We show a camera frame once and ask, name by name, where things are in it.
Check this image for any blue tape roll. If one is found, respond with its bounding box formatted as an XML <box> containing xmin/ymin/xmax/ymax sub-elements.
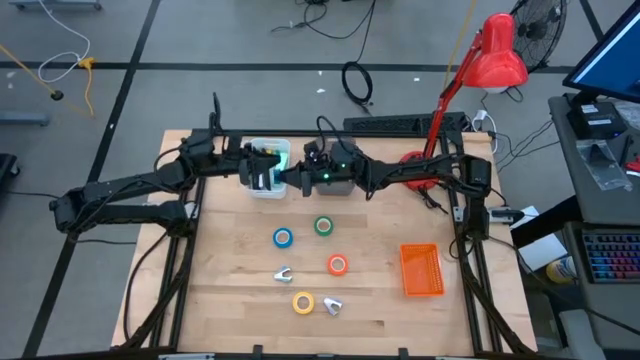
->
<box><xmin>272</xmin><ymin>227</ymin><xmax>295</xmax><ymax>250</ymax></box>

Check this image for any white floor cable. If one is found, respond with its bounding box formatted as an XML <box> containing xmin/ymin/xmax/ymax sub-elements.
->
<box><xmin>37</xmin><ymin>0</ymin><xmax>92</xmax><ymax>85</ymax></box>

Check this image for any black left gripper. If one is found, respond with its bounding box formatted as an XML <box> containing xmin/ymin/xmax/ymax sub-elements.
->
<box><xmin>238</xmin><ymin>152</ymin><xmax>281</xmax><ymax>191</ymax></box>

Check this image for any orange mesh basket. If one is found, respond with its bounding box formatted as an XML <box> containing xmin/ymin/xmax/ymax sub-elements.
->
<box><xmin>399</xmin><ymin>242</ymin><xmax>446</xmax><ymax>298</ymax></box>

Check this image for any black power strip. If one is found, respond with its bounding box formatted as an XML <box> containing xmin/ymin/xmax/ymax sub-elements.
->
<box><xmin>342</xmin><ymin>111</ymin><xmax>467</xmax><ymax>136</ymax></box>

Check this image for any silver clip near yellow roll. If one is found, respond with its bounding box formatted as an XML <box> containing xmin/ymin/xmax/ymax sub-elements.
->
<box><xmin>322</xmin><ymin>296</ymin><xmax>344</xmax><ymax>318</ymax></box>

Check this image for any white paper sheet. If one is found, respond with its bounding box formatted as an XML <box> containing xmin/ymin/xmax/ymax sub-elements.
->
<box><xmin>517</xmin><ymin>232</ymin><xmax>569</xmax><ymax>273</ymax></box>

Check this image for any small black computer box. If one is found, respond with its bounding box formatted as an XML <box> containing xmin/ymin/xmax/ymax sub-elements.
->
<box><xmin>565</xmin><ymin>101</ymin><xmax>627</xmax><ymax>141</ymax></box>

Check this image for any computer monitor with blue screen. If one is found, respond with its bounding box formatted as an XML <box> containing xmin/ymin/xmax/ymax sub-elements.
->
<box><xmin>562</xmin><ymin>0</ymin><xmax>640</xmax><ymax>105</ymax></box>

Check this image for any grey plastic bin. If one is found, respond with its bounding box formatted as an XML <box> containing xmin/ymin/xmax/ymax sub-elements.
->
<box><xmin>313</xmin><ymin>134</ymin><xmax>358</xmax><ymax>198</ymax></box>

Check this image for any green tape roll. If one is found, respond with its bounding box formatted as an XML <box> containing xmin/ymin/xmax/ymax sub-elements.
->
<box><xmin>313</xmin><ymin>215</ymin><xmax>335</xmax><ymax>238</ymax></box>

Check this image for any black coiled floor cable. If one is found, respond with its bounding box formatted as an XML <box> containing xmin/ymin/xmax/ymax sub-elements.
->
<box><xmin>340</xmin><ymin>60</ymin><xmax>375</xmax><ymax>107</ymax></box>

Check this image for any grey desk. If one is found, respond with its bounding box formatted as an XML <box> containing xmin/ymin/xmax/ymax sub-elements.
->
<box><xmin>547</xmin><ymin>92</ymin><xmax>640</xmax><ymax>226</ymax></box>

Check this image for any backlit computer keyboard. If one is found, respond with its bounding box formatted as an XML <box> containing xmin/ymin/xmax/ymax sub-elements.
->
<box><xmin>582</xmin><ymin>231</ymin><xmax>640</xmax><ymax>285</ymax></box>

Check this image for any yellow plug cable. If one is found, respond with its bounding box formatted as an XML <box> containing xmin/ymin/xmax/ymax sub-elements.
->
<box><xmin>77</xmin><ymin>56</ymin><xmax>97</xmax><ymax>119</ymax></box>

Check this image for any clear plastic bag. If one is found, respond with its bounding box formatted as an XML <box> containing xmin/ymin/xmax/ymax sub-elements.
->
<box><xmin>574</xmin><ymin>138</ymin><xmax>634</xmax><ymax>192</ymax></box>

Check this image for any orange tape roll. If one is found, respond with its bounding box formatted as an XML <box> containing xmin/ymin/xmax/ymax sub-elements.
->
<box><xmin>327</xmin><ymin>253</ymin><xmax>350</xmax><ymax>277</ymax></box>

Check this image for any thin yellow hanging cord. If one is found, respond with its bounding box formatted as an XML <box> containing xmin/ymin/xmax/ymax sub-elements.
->
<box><xmin>0</xmin><ymin>43</ymin><xmax>64</xmax><ymax>101</ymax></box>

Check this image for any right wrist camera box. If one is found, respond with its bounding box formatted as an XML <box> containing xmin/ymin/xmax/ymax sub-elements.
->
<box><xmin>303</xmin><ymin>140</ymin><xmax>331</xmax><ymax>164</ymax></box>

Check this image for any white power adapter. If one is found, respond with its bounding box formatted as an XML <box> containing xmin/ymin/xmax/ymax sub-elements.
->
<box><xmin>471</xmin><ymin>108</ymin><xmax>500</xmax><ymax>155</ymax></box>

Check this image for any red desk lamp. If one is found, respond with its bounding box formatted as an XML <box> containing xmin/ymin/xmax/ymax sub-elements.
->
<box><xmin>397</xmin><ymin>12</ymin><xmax>530</xmax><ymax>192</ymax></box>

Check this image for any black floor fan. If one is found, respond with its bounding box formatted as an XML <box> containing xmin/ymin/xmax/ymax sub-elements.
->
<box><xmin>509</xmin><ymin>0</ymin><xmax>569</xmax><ymax>75</ymax></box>

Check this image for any yellow lid wipes canister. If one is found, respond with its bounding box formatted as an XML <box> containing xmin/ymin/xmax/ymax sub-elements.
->
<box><xmin>545</xmin><ymin>254</ymin><xmax>578</xmax><ymax>286</ymax></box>

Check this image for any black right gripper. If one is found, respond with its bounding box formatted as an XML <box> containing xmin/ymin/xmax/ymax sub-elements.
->
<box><xmin>280</xmin><ymin>147</ymin><xmax>365</xmax><ymax>197</ymax></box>

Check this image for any white plastic bin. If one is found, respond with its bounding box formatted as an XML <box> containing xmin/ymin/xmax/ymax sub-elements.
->
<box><xmin>243</xmin><ymin>137</ymin><xmax>293</xmax><ymax>201</ymax></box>

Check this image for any yellow tape roll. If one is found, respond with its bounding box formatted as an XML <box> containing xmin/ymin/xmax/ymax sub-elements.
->
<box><xmin>292</xmin><ymin>291</ymin><xmax>316</xmax><ymax>316</ymax></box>

